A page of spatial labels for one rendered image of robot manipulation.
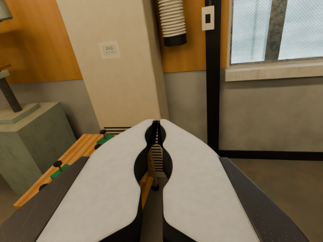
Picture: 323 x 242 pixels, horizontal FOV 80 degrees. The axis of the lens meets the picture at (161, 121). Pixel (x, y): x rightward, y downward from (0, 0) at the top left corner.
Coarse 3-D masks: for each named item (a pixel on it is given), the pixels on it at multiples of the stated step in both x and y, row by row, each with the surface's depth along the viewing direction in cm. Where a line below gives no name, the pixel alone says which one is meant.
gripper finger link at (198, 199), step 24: (168, 144) 9; (192, 144) 9; (168, 168) 9; (192, 168) 8; (216, 168) 8; (168, 192) 7; (192, 192) 7; (216, 192) 7; (168, 216) 6; (192, 216) 6; (216, 216) 6; (240, 216) 6; (168, 240) 6; (192, 240) 5; (216, 240) 5; (240, 240) 5
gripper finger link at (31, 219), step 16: (80, 160) 8; (64, 176) 7; (48, 192) 7; (64, 192) 7; (32, 208) 6; (48, 208) 6; (16, 224) 6; (32, 224) 6; (0, 240) 5; (16, 240) 5; (32, 240) 5
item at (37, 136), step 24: (0, 0) 113; (0, 72) 140; (0, 120) 145; (24, 120) 148; (48, 120) 160; (0, 144) 144; (24, 144) 139; (48, 144) 160; (72, 144) 188; (0, 168) 160; (24, 168) 154; (48, 168) 159; (24, 192) 173
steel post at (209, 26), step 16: (208, 0) 117; (208, 16) 118; (208, 32) 126; (208, 48) 131; (208, 64) 136; (208, 80) 142; (208, 96) 148; (208, 112) 155; (208, 128) 163; (208, 144) 171
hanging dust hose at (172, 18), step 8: (160, 0) 115; (168, 0) 111; (176, 0) 113; (160, 8) 117; (168, 8) 113; (176, 8) 114; (160, 16) 121; (168, 16) 116; (176, 16) 115; (168, 24) 118; (176, 24) 118; (168, 32) 121; (176, 32) 119; (184, 32) 122; (168, 40) 123; (176, 40) 121; (184, 40) 124
